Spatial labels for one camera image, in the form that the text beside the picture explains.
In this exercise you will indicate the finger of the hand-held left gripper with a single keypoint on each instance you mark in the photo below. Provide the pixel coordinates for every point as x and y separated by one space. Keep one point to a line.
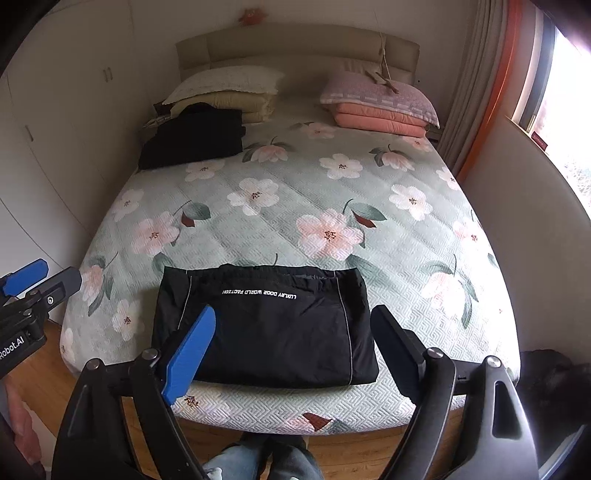
60 286
25 277

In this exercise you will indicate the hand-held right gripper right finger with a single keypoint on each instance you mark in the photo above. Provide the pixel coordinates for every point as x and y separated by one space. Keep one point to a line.
397 341

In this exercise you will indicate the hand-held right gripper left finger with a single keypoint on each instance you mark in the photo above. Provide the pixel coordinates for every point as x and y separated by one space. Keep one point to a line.
194 355

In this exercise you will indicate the black hooded jacket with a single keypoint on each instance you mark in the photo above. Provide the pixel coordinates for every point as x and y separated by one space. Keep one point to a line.
277 332

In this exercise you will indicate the person's left forearm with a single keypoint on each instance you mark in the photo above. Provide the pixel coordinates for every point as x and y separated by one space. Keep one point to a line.
18 424

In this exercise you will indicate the folded black clothes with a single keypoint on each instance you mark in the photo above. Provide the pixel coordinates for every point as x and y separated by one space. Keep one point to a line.
194 134

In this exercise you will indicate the person's legs in jeans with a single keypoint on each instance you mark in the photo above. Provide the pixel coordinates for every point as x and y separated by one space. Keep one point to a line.
263 459

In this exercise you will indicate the white wardrobe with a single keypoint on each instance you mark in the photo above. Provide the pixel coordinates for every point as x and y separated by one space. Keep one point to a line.
46 138

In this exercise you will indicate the dark cloth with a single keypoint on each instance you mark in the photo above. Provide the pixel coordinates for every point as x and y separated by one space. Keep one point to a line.
549 387

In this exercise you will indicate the bed with floral bedspread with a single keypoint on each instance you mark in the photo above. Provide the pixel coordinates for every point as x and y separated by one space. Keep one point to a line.
286 194

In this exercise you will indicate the salmon folded blanket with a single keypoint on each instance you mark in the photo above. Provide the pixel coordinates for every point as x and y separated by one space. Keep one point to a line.
378 122

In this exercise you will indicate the small red label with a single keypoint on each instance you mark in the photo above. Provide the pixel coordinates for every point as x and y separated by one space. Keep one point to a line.
539 141

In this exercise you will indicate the pink patterned pillow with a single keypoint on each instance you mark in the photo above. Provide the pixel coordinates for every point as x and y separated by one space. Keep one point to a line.
378 94

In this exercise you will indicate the cream folded pillows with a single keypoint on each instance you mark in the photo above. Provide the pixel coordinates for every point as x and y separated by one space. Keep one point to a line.
256 106

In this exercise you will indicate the white lace pillow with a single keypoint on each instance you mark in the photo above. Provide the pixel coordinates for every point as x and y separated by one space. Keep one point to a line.
221 83

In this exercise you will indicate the beige curtain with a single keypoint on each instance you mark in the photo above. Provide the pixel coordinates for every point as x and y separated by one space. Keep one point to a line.
475 69

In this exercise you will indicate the orange curtain strip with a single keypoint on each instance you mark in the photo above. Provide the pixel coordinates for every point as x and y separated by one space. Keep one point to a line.
503 69

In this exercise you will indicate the window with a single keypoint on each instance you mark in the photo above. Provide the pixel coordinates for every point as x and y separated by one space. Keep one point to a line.
568 101

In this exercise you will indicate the beige padded headboard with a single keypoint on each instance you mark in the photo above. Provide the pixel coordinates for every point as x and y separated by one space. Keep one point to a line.
286 46

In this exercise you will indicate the red wall ornament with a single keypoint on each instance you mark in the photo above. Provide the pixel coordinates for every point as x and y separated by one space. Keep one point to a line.
251 16

